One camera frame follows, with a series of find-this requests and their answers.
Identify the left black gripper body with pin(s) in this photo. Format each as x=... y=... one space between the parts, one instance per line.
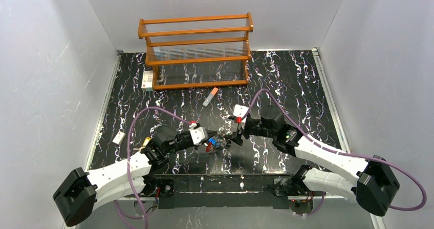
x=208 y=136

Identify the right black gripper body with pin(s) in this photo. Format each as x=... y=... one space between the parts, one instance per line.
x=237 y=132

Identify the blue key tag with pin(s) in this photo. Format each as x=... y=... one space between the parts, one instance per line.
x=213 y=142

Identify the red white keyring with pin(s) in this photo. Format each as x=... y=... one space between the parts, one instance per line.
x=223 y=142

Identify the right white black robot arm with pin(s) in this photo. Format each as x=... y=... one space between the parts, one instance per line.
x=368 y=181

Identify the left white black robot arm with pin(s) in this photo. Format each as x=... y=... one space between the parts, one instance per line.
x=112 y=176

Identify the orange grey marker pen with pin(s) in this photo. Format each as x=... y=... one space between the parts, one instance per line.
x=210 y=97

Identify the white small tag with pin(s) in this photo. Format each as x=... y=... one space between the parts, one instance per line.
x=118 y=138

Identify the small white red box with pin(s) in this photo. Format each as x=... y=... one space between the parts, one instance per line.
x=147 y=81

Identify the wooden three-tier shelf rack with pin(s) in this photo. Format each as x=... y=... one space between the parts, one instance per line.
x=193 y=52

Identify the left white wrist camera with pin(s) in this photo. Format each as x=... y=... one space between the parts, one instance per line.
x=198 y=135

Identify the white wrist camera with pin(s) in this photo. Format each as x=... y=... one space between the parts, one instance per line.
x=239 y=112
x=198 y=135

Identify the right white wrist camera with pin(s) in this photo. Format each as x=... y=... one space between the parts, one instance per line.
x=239 y=112

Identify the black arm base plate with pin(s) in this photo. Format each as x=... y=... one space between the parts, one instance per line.
x=251 y=190

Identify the aluminium front frame rail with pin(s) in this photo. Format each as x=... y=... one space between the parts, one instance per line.
x=78 y=200

